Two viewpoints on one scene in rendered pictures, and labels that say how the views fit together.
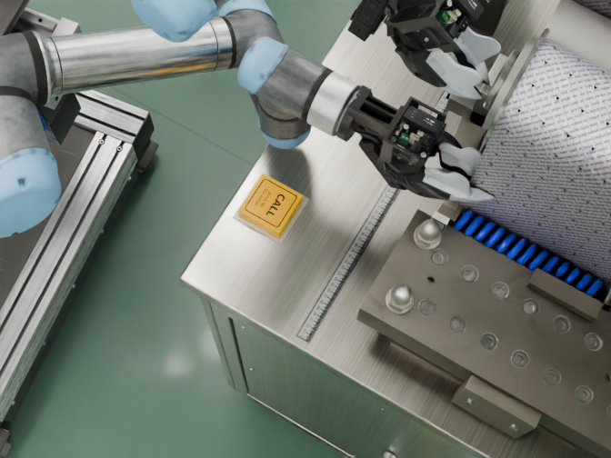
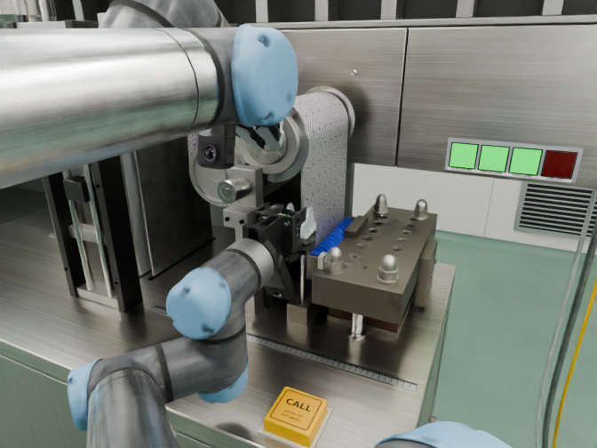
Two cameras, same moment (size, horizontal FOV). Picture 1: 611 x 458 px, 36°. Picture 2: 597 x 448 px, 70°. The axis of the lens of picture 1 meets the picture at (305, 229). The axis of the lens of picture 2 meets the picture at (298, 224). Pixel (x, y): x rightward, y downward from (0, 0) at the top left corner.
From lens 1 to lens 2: 1.09 m
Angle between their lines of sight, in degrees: 70
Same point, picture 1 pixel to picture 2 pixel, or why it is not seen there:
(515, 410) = (432, 245)
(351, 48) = not seen: hidden behind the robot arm
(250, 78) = (219, 299)
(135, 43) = (134, 420)
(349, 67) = not seen: hidden behind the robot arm
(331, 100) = (252, 246)
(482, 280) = (357, 252)
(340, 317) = (387, 365)
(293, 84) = (234, 265)
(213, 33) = (125, 376)
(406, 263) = (356, 276)
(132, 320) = not seen: outside the picture
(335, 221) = (302, 373)
